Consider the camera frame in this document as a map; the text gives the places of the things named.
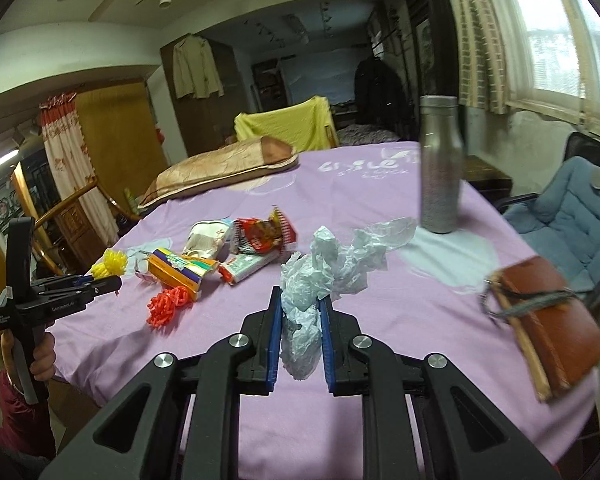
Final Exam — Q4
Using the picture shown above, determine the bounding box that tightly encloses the orange wooden door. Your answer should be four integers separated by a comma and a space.
75, 80, 168, 196

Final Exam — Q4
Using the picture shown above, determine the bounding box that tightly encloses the red ribbon bundle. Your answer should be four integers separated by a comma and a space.
147, 285, 190, 333

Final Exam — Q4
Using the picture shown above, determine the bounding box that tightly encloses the beige checked curtain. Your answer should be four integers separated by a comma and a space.
450, 0, 511, 115

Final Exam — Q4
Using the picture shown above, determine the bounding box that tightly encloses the white plastic bag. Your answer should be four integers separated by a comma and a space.
279, 217, 418, 381

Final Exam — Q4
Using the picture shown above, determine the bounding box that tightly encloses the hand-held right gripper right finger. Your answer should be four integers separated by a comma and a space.
317, 296, 563, 480

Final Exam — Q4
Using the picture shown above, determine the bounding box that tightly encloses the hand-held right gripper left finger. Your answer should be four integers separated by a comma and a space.
40, 285, 283, 480

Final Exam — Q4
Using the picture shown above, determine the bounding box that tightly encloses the window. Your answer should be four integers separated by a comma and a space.
500, 0, 600, 126

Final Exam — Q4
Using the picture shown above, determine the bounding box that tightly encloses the person's left hand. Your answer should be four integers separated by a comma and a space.
0, 332, 57, 383

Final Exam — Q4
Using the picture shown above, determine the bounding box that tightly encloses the brown leather wallet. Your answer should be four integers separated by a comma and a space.
480, 255, 600, 403

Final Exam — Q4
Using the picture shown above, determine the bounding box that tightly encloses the white medicine box red end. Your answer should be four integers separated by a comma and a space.
217, 250, 283, 286

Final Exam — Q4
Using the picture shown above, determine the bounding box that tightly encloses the yellow cloth covered chair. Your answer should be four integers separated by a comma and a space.
234, 96, 337, 153

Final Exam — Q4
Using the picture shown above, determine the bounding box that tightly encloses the dark cabinet with picture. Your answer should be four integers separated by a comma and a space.
405, 0, 468, 106

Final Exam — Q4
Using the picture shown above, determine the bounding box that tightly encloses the yellow ribbon bow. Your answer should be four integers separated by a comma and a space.
91, 249, 129, 281

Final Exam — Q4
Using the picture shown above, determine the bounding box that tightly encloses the person's left forearm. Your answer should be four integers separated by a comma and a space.
0, 369, 57, 461

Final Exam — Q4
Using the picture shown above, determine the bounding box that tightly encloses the brown satin pillow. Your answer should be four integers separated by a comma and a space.
137, 136, 300, 211

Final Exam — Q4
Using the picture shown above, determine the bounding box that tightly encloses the yellow purple striped box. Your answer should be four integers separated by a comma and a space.
147, 247, 221, 303

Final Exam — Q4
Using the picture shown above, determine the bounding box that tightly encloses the red and white curtain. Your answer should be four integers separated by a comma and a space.
39, 91, 121, 246

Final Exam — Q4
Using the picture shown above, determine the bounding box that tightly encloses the white pouch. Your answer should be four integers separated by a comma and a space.
182, 218, 233, 261

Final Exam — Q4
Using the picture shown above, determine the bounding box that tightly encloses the wooden rattan chair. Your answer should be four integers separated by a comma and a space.
12, 160, 141, 276

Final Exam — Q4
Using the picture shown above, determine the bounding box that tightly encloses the dark hanging coat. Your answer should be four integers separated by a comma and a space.
355, 55, 406, 133

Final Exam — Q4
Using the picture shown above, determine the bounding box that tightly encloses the red snack packet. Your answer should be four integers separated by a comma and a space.
229, 205, 299, 256

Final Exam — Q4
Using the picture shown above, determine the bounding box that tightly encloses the blue cushioned chair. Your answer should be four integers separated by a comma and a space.
495, 132, 600, 306

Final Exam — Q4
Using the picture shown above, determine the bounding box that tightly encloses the beige hanging jacket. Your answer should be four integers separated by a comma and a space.
172, 34, 226, 100

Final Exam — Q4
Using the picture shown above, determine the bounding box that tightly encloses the silver metal bottle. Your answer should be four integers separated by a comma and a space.
418, 95, 465, 235

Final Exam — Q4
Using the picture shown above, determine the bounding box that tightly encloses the dark brown wardrobe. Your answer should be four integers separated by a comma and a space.
160, 35, 251, 158

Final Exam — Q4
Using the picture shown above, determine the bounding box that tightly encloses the purple blanket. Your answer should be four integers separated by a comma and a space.
55, 140, 600, 480

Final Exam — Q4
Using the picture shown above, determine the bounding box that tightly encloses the brown wooden side table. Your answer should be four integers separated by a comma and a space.
462, 155, 513, 206

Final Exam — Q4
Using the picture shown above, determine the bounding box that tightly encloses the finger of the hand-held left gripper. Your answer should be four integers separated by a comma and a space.
40, 275, 123, 300
32, 273, 95, 288

